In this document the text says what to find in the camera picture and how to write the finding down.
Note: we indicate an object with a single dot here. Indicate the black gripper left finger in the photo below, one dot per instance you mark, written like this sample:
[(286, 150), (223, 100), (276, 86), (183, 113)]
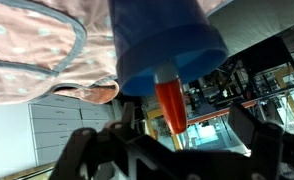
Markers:
[(128, 113)]

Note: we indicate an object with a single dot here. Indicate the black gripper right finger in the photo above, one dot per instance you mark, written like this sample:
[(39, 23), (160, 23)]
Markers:
[(253, 133)]

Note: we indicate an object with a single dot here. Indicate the grey marker with orange cap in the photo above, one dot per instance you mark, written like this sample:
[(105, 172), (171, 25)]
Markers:
[(170, 103)]

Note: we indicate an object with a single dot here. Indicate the blue plastic cup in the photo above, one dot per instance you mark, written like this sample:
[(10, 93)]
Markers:
[(153, 30)]

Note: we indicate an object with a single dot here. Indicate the pink polka dot apron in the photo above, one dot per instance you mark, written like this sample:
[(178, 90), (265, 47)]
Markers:
[(20, 33)]

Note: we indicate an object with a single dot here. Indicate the yellow framed glass door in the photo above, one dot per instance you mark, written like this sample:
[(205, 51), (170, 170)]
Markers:
[(153, 113)]

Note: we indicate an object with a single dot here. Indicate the orange edged workbench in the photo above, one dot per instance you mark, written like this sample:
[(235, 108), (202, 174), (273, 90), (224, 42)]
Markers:
[(213, 115)]

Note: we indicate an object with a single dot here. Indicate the white drawer cabinet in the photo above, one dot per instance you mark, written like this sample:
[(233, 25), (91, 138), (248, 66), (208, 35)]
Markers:
[(57, 126)]

